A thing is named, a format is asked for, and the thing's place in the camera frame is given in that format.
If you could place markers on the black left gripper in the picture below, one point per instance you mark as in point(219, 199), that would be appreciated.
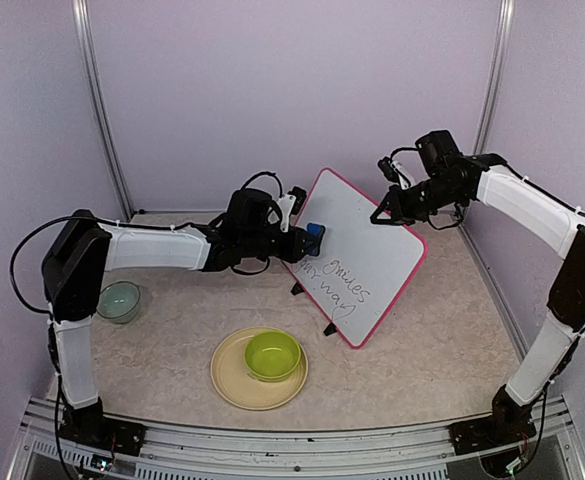
point(294, 252)

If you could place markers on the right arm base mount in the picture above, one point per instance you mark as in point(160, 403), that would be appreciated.
point(471, 436)

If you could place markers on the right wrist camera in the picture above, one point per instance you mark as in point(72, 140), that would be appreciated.
point(395, 173)

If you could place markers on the green plastic bowl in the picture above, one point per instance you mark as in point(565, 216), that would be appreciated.
point(272, 355)

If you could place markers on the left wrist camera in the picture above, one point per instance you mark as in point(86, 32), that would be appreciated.
point(290, 205)

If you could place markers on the aluminium front rail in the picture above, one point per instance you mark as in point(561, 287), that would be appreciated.
point(173, 451)

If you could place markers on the aluminium corner post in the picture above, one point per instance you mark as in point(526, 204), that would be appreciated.
point(80, 10)
point(495, 77)

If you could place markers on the left aluminium corner post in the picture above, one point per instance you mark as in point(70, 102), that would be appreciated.
point(80, 10)

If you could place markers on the pink framed whiteboard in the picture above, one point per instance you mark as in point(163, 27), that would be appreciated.
point(362, 269)

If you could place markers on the beige round plate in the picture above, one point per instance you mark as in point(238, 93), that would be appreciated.
point(239, 387)

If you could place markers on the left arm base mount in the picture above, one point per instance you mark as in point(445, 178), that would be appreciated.
point(103, 432)

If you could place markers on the right aluminium corner post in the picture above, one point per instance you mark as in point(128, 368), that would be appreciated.
point(495, 77)

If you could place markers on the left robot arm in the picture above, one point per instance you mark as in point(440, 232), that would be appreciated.
point(73, 269)

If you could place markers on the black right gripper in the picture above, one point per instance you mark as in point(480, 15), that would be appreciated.
point(392, 196)

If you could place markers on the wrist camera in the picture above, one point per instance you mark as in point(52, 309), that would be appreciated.
point(290, 205)
point(395, 173)

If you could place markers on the clear glass bowl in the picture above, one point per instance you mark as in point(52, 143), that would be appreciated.
point(119, 302)

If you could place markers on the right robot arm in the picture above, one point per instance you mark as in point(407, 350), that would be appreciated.
point(560, 228)

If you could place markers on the blue whiteboard eraser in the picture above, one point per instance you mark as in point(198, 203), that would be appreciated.
point(314, 240)

